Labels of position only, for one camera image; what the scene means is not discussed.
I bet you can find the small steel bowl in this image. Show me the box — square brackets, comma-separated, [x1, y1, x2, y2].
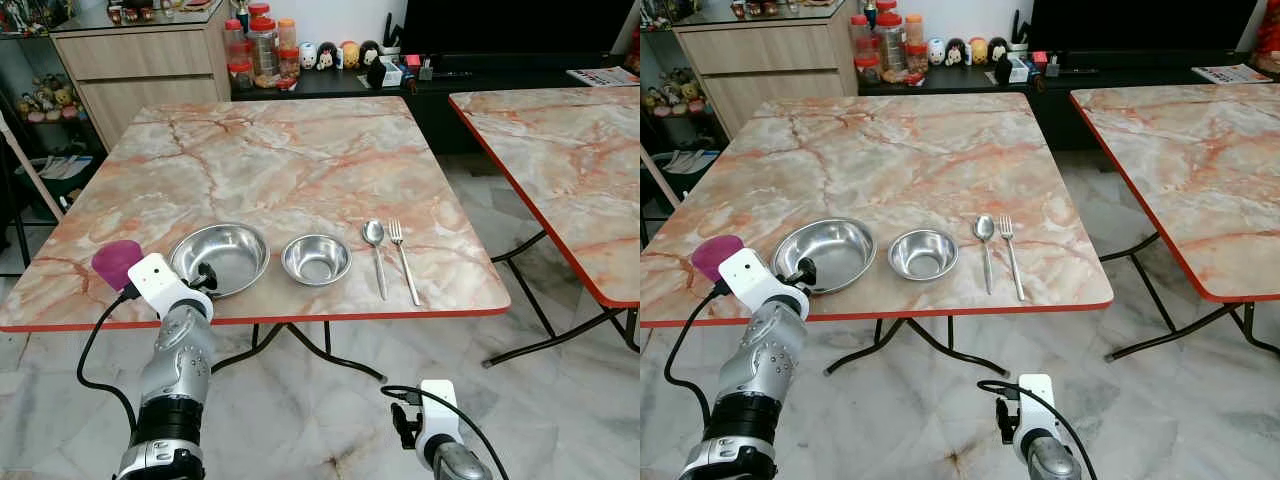
[281, 233, 353, 288]
[888, 228, 959, 283]

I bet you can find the steel fork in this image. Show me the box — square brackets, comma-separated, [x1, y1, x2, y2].
[998, 215, 1027, 302]
[388, 219, 422, 307]

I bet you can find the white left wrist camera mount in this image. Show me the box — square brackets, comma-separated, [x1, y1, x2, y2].
[718, 248, 811, 321]
[127, 253, 214, 321]

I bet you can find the orange-lid jar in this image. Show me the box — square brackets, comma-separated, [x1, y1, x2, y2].
[277, 18, 301, 81]
[905, 13, 929, 76]

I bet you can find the large steel bowl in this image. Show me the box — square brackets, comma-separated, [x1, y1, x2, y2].
[168, 222, 271, 299]
[770, 217, 878, 296]

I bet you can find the purple plastic cup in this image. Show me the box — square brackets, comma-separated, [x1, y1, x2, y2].
[691, 235, 746, 285]
[91, 239, 146, 293]

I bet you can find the dark shelf with plush toys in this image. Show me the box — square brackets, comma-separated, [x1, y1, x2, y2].
[0, 32, 107, 213]
[640, 28, 733, 193]

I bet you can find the black television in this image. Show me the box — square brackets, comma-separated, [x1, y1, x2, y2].
[1028, 0, 1261, 53]
[400, 0, 636, 56]

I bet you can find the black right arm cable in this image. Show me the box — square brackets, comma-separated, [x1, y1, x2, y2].
[977, 379, 1101, 480]
[380, 384, 511, 480]

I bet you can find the tall clear red-lid jar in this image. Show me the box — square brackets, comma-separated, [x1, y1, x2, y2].
[875, 10, 907, 83]
[248, 15, 281, 89]

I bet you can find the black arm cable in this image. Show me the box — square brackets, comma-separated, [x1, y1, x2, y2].
[977, 379, 1101, 480]
[663, 283, 736, 427]
[76, 283, 141, 433]
[380, 384, 511, 480]

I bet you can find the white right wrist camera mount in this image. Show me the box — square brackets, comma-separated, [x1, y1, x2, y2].
[414, 379, 467, 469]
[1014, 374, 1061, 463]

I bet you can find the empty marble folding table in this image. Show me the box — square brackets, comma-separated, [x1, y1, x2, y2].
[1068, 83, 1280, 363]
[448, 85, 641, 369]

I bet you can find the small red-lid jar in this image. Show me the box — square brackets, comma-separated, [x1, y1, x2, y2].
[225, 18, 253, 91]
[850, 14, 881, 86]

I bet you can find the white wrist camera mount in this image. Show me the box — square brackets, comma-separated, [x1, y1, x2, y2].
[1014, 374, 1061, 463]
[414, 379, 467, 469]
[718, 248, 811, 321]
[127, 253, 214, 321]

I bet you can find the marble folding table with tableware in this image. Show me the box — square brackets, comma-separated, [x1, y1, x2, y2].
[640, 92, 1116, 379]
[0, 95, 513, 384]

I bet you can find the light wooden cabinet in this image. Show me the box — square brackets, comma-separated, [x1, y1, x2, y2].
[50, 5, 233, 151]
[672, 8, 859, 139]

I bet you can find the steel spoon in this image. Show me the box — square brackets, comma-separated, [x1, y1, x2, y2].
[974, 214, 997, 296]
[362, 219, 389, 302]

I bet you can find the black tv console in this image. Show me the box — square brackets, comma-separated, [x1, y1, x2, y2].
[232, 65, 641, 156]

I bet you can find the printed magazine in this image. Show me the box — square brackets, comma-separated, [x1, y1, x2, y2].
[1192, 64, 1273, 84]
[566, 67, 641, 87]

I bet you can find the light wooden stick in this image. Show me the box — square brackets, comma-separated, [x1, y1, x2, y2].
[0, 108, 65, 219]
[640, 150, 682, 210]

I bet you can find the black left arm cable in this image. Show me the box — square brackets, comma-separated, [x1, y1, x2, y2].
[663, 283, 736, 427]
[76, 283, 141, 433]

